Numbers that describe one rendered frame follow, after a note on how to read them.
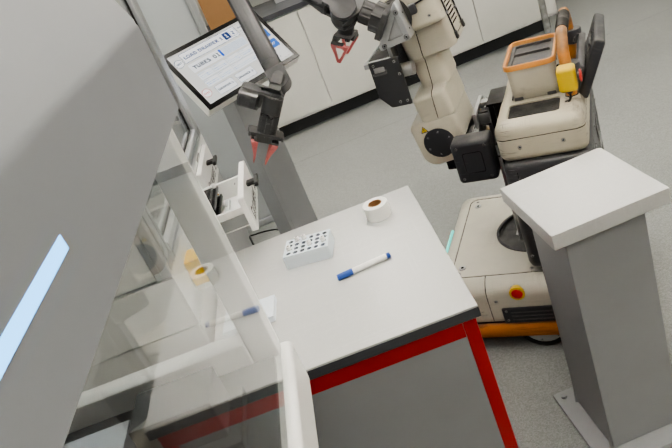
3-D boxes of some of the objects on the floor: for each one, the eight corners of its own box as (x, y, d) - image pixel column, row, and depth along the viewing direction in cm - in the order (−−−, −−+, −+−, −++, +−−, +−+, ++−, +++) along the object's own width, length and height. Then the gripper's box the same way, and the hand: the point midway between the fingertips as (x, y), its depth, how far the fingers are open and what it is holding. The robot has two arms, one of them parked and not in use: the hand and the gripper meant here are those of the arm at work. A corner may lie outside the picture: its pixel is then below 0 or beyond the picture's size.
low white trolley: (474, 376, 218) (408, 184, 186) (554, 540, 162) (477, 304, 130) (313, 437, 220) (220, 257, 188) (336, 619, 163) (208, 406, 132)
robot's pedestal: (643, 360, 199) (601, 144, 167) (711, 429, 172) (676, 187, 140) (553, 398, 199) (494, 188, 167) (607, 473, 172) (549, 240, 140)
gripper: (252, 113, 182) (242, 163, 187) (288, 120, 184) (276, 170, 190) (252, 106, 188) (242, 155, 194) (287, 113, 190) (275, 162, 196)
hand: (260, 160), depth 191 cm, fingers open, 3 cm apart
